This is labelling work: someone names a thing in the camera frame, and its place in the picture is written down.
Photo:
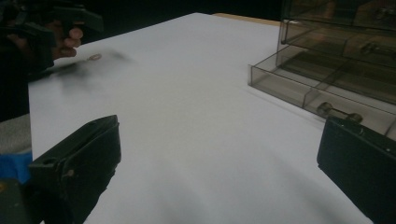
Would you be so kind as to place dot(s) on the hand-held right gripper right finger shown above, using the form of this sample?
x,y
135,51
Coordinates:
x,y
361,161

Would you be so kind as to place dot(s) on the smoky clear drawer cabinet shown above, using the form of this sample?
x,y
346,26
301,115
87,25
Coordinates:
x,y
345,34

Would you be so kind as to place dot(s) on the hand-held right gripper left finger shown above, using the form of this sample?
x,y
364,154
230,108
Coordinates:
x,y
84,165

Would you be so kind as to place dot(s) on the smoky clear plastic drawer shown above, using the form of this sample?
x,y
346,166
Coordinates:
x,y
314,90

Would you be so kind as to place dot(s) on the white table mat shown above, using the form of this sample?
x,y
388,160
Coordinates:
x,y
199,118

